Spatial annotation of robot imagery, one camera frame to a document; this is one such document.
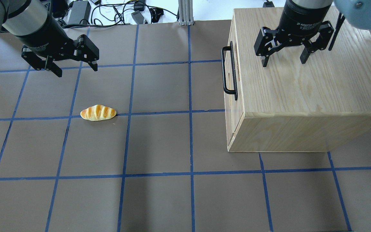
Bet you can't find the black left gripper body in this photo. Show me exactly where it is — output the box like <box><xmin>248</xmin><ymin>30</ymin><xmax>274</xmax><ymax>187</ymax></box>
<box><xmin>2</xmin><ymin>0</ymin><xmax>75</xmax><ymax>60</ymax></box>

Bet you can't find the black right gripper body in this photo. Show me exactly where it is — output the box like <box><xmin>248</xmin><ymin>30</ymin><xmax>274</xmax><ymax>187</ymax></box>
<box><xmin>277</xmin><ymin>0</ymin><xmax>333</xmax><ymax>37</ymax></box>

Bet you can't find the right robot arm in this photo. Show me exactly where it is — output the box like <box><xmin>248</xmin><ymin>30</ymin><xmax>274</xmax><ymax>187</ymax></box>
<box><xmin>254</xmin><ymin>0</ymin><xmax>371</xmax><ymax>67</ymax></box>

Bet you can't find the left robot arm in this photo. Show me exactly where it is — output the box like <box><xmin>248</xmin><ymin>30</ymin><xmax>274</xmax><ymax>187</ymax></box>
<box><xmin>0</xmin><ymin>0</ymin><xmax>99</xmax><ymax>77</ymax></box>

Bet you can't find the light wooden drawer cabinet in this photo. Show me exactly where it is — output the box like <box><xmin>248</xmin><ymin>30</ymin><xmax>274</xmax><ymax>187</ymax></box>
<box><xmin>224</xmin><ymin>7</ymin><xmax>371</xmax><ymax>152</ymax></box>

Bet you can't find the black power adapter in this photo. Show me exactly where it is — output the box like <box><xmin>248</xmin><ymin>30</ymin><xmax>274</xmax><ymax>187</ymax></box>
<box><xmin>68</xmin><ymin>0</ymin><xmax>91</xmax><ymax>25</ymax></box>

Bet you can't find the toy bread roll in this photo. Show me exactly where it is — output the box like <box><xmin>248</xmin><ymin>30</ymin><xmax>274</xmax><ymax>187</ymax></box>
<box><xmin>80</xmin><ymin>104</ymin><xmax>117</xmax><ymax>121</ymax></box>

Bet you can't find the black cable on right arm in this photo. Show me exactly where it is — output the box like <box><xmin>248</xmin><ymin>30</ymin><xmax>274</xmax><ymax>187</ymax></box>
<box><xmin>328</xmin><ymin>13</ymin><xmax>346</xmax><ymax>51</ymax></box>

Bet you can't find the black cable bundle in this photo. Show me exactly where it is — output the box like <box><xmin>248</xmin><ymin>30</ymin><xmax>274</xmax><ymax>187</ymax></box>
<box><xmin>41</xmin><ymin>0</ymin><xmax>178</xmax><ymax>29</ymax></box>

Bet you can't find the black upper drawer handle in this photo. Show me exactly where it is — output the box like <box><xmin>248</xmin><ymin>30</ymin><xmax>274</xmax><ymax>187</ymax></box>
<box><xmin>222</xmin><ymin>46</ymin><xmax>238</xmax><ymax>101</ymax></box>

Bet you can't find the aluminium profile post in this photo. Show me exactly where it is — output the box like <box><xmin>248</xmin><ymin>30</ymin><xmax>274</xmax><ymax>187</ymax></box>
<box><xmin>178</xmin><ymin>0</ymin><xmax>194</xmax><ymax>25</ymax></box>

